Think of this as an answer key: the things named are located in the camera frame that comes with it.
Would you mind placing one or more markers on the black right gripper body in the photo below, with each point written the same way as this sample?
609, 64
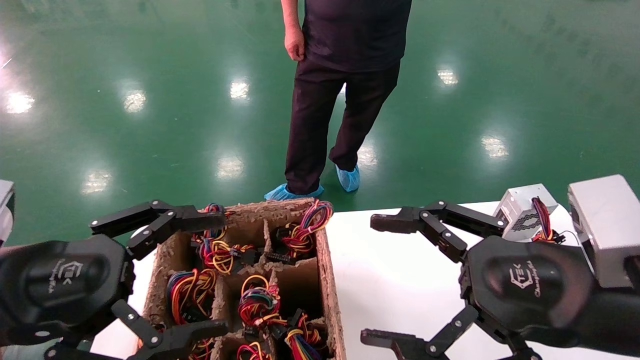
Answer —
525, 285

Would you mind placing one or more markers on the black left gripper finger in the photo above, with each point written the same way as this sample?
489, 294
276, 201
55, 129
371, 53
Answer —
200, 332
200, 220

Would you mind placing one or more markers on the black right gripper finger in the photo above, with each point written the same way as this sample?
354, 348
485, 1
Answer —
390, 341
395, 222

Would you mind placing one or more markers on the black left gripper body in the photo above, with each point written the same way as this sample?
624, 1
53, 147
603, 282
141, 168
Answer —
60, 280

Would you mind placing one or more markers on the bystander bare forearm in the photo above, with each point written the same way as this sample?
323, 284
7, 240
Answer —
289, 12

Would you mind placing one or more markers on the bystander bare hand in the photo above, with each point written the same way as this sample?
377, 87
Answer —
295, 44

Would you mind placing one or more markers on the blue shoe cover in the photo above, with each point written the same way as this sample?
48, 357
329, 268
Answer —
348, 179
292, 192

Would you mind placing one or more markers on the brown pulp divider box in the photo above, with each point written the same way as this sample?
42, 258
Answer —
327, 280

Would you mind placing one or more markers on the person in dark clothes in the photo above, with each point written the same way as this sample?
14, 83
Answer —
350, 30

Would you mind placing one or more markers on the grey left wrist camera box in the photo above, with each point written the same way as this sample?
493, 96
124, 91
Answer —
6, 210

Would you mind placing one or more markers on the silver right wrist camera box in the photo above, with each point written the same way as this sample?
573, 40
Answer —
607, 225

